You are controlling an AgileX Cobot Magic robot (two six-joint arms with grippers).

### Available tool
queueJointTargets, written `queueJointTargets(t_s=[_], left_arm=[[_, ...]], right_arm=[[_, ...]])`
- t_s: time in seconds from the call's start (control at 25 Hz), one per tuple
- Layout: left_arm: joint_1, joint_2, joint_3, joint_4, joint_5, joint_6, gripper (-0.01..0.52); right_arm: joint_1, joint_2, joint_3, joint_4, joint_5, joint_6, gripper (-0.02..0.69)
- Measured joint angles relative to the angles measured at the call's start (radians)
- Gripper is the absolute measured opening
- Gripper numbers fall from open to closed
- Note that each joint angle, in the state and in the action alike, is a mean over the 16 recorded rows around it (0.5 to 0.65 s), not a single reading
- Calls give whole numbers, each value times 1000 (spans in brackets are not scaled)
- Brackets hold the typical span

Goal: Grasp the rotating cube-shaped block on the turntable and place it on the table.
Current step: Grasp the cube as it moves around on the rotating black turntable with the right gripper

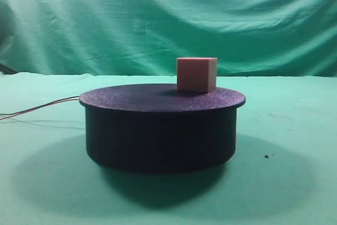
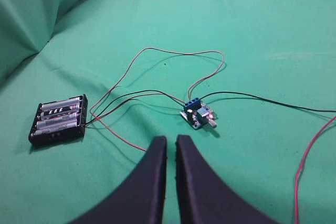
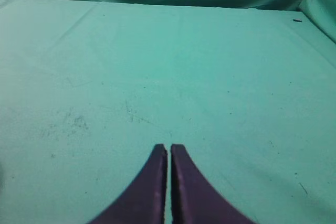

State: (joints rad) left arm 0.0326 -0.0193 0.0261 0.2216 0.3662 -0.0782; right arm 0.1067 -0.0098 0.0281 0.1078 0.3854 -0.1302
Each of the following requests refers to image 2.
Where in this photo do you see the blue motor controller board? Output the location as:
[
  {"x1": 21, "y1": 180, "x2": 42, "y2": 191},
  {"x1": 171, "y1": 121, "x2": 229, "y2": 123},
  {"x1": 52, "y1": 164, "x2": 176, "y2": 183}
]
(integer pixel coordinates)
[{"x1": 180, "y1": 98, "x2": 217, "y2": 130}]

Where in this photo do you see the top AA battery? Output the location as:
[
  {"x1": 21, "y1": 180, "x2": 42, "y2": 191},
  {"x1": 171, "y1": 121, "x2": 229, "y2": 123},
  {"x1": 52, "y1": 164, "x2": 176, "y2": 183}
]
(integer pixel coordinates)
[{"x1": 41, "y1": 97, "x2": 80, "y2": 111}]

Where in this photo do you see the black battery holder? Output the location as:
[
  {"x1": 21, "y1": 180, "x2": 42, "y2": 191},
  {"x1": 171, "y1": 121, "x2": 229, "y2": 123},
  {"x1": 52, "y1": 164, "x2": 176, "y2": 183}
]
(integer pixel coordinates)
[{"x1": 28, "y1": 94, "x2": 88, "y2": 148}]

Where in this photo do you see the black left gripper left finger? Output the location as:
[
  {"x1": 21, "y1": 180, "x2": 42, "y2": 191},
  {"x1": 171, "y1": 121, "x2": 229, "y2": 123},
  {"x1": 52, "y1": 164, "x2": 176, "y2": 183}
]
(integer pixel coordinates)
[{"x1": 71, "y1": 136, "x2": 167, "y2": 223}]

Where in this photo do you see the black battery lead wire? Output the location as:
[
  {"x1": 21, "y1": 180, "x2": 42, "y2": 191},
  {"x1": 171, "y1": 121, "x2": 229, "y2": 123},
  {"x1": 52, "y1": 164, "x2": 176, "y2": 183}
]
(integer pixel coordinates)
[{"x1": 84, "y1": 90, "x2": 187, "y2": 126}]

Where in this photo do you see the red battery lead wire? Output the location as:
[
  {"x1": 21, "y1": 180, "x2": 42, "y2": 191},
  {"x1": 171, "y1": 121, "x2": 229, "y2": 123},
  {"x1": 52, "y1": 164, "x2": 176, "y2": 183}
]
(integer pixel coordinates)
[{"x1": 89, "y1": 48, "x2": 226, "y2": 152}]

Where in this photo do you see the aa battery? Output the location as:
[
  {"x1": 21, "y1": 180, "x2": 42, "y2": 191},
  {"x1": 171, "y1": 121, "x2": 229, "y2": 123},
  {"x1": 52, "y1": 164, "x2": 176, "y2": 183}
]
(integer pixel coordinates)
[
  {"x1": 36, "y1": 119, "x2": 77, "y2": 129},
  {"x1": 41, "y1": 97, "x2": 80, "y2": 111}
]

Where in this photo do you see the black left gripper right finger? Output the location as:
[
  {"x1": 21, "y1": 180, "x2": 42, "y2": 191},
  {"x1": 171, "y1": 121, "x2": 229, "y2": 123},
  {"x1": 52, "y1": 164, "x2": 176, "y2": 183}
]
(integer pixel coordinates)
[{"x1": 176, "y1": 135, "x2": 276, "y2": 223}]

